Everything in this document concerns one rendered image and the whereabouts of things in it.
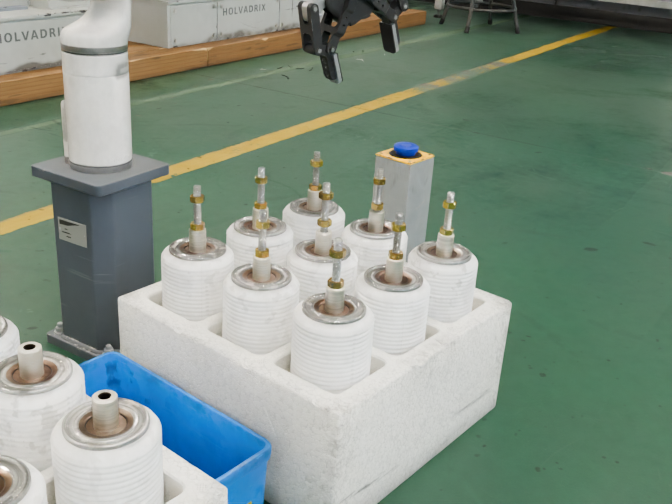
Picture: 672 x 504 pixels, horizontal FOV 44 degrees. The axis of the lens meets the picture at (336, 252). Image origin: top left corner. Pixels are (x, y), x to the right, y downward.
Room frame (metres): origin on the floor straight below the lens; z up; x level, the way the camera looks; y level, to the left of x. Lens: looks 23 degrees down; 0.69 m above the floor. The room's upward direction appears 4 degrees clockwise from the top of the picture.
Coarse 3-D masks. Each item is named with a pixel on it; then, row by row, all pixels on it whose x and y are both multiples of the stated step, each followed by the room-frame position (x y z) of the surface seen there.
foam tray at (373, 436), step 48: (144, 288) 1.02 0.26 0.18; (144, 336) 0.95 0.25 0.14; (192, 336) 0.89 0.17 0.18; (432, 336) 0.93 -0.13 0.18; (480, 336) 0.98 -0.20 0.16; (192, 384) 0.89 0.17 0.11; (240, 384) 0.84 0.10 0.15; (288, 384) 0.80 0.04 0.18; (384, 384) 0.81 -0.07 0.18; (432, 384) 0.90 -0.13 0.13; (480, 384) 1.00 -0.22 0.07; (288, 432) 0.79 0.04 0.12; (336, 432) 0.75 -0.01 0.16; (384, 432) 0.82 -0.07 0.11; (432, 432) 0.91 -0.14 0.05; (288, 480) 0.79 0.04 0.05; (336, 480) 0.75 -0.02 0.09; (384, 480) 0.83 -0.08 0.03
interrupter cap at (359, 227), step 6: (354, 222) 1.13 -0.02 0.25; (360, 222) 1.13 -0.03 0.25; (366, 222) 1.13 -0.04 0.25; (384, 222) 1.13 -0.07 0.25; (390, 222) 1.14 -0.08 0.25; (354, 228) 1.10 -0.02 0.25; (360, 228) 1.11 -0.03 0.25; (366, 228) 1.11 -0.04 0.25; (384, 228) 1.12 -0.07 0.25; (390, 228) 1.11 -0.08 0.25; (360, 234) 1.08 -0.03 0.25; (366, 234) 1.08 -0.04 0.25; (372, 234) 1.08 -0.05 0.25; (378, 234) 1.09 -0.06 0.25; (384, 234) 1.09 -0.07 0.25; (390, 234) 1.09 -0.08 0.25
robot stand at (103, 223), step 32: (64, 160) 1.19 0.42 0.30; (64, 192) 1.13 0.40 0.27; (96, 192) 1.08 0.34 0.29; (128, 192) 1.14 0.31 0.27; (64, 224) 1.13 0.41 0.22; (96, 224) 1.11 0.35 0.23; (128, 224) 1.14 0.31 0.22; (64, 256) 1.14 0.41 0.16; (96, 256) 1.11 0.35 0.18; (128, 256) 1.14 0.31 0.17; (64, 288) 1.14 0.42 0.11; (96, 288) 1.11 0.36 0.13; (128, 288) 1.13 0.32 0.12; (64, 320) 1.15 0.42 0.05; (96, 320) 1.11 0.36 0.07; (96, 352) 1.10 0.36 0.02
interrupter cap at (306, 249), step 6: (306, 240) 1.04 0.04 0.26; (312, 240) 1.05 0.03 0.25; (300, 246) 1.03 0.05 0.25; (306, 246) 1.03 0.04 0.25; (312, 246) 1.03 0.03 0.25; (300, 252) 1.01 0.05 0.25; (306, 252) 1.01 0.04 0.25; (312, 252) 1.01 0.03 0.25; (348, 252) 1.01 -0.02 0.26; (306, 258) 0.99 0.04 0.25; (312, 258) 0.99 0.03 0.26; (318, 258) 0.99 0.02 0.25; (324, 258) 0.99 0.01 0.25; (330, 258) 0.99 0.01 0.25; (342, 258) 0.99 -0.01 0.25
